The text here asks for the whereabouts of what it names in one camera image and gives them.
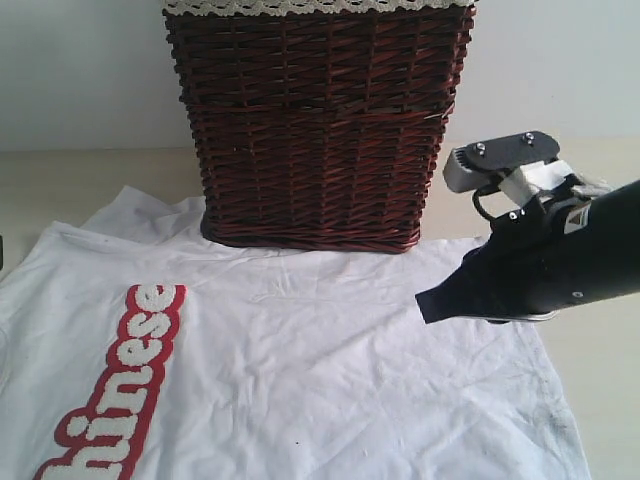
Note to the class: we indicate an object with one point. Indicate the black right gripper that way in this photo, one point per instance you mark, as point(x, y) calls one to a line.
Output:
point(528, 268)

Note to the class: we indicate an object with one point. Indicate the white t-shirt red lettering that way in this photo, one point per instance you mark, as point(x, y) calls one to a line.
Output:
point(132, 348)

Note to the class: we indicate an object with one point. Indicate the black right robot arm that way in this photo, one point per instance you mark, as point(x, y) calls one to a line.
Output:
point(609, 224)

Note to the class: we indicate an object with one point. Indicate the dark red wicker basket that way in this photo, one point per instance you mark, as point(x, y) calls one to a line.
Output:
point(319, 131)

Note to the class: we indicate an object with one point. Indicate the white lace fabric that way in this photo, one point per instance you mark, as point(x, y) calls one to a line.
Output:
point(281, 8)

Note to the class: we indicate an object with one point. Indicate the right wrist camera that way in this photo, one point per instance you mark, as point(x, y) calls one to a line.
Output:
point(521, 166)

